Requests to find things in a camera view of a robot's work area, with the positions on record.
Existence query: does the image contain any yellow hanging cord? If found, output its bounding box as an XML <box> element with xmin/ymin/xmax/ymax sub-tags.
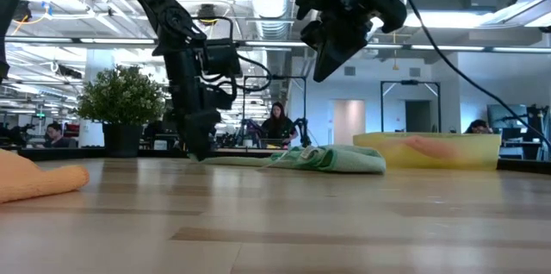
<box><xmin>392</xmin><ymin>27</ymin><xmax>399</xmax><ymax>72</ymax></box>

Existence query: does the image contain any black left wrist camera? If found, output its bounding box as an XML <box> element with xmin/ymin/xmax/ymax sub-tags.
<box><xmin>201</xmin><ymin>39</ymin><xmax>243</xmax><ymax>78</ymax></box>

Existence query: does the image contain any person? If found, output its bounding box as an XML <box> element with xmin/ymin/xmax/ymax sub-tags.
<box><xmin>261</xmin><ymin>101</ymin><xmax>299</xmax><ymax>146</ymax></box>
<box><xmin>42</xmin><ymin>121</ymin><xmax>77</xmax><ymax>149</ymax></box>
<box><xmin>464</xmin><ymin>118</ymin><xmax>495</xmax><ymax>135</ymax></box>

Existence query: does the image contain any green plant in black pot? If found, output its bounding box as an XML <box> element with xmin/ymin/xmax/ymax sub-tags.
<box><xmin>73</xmin><ymin>65</ymin><xmax>168</xmax><ymax>151</ymax></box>

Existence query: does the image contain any pink microfiber towel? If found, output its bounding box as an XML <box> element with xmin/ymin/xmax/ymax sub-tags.
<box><xmin>387</xmin><ymin>134</ymin><xmax>460</xmax><ymax>161</ymax></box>

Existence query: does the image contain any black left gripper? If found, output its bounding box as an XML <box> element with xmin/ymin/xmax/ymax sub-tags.
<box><xmin>174</xmin><ymin>84</ymin><xmax>238</xmax><ymax>162</ymax></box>

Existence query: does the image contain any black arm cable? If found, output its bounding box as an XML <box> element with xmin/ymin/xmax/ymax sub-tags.
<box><xmin>193</xmin><ymin>15</ymin><xmax>273</xmax><ymax>94</ymax></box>
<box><xmin>399</xmin><ymin>0</ymin><xmax>551</xmax><ymax>146</ymax></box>

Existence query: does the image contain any grey computer monitor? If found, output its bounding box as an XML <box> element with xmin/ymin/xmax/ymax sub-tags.
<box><xmin>486</xmin><ymin>103</ymin><xmax>529</xmax><ymax>141</ymax></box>

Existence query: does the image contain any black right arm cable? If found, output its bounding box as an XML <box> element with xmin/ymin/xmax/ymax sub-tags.
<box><xmin>399</xmin><ymin>0</ymin><xmax>551</xmax><ymax>146</ymax></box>

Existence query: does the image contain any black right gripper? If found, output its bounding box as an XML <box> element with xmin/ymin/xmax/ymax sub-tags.
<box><xmin>300</xmin><ymin>4</ymin><xmax>374</xmax><ymax>84</ymax></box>

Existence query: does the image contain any orange microfiber towel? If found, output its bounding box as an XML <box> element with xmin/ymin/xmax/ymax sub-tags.
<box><xmin>0</xmin><ymin>148</ymin><xmax>90</xmax><ymax>204</ymax></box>

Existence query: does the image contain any black metal station frame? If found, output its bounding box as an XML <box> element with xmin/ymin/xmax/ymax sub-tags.
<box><xmin>381</xmin><ymin>79</ymin><xmax>441</xmax><ymax>134</ymax></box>
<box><xmin>243</xmin><ymin>74</ymin><xmax>307</xmax><ymax>136</ymax></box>

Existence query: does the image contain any black ceiling cable reel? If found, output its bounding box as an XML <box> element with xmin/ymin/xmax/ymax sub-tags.
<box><xmin>197</xmin><ymin>3</ymin><xmax>220</xmax><ymax>25</ymax></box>
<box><xmin>12</xmin><ymin>0</ymin><xmax>32</xmax><ymax>23</ymax></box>

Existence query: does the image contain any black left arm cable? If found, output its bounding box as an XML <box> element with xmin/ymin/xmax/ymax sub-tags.
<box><xmin>193</xmin><ymin>15</ymin><xmax>273</xmax><ymax>94</ymax></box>

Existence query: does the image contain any green microfiber towel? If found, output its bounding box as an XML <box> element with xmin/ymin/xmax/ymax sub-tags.
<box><xmin>189</xmin><ymin>144</ymin><xmax>387</xmax><ymax>175</ymax></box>

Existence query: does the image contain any yellow translucent plastic bin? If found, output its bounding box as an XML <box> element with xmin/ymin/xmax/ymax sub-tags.
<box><xmin>352</xmin><ymin>132</ymin><xmax>503</xmax><ymax>171</ymax></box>

